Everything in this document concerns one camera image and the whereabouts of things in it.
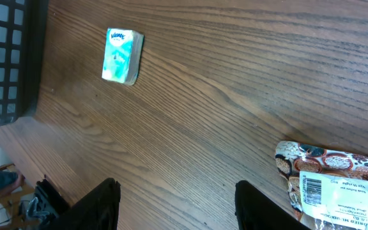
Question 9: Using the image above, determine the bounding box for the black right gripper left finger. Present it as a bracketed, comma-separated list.
[45, 178, 121, 230]

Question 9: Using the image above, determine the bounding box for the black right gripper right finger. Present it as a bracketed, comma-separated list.
[234, 180, 309, 230]

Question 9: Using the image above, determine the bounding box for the brown beige snack pouch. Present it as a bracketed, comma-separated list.
[275, 141, 368, 230]

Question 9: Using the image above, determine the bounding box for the small teal tissue pack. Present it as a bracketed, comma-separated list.
[102, 28, 144, 86]

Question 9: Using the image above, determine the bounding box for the grey plastic mesh basket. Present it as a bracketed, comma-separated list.
[0, 0, 49, 126]

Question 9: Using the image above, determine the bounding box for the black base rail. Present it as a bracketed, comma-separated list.
[26, 179, 70, 226]

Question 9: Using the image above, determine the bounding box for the wooden chair frame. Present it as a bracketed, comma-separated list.
[0, 174, 40, 229]

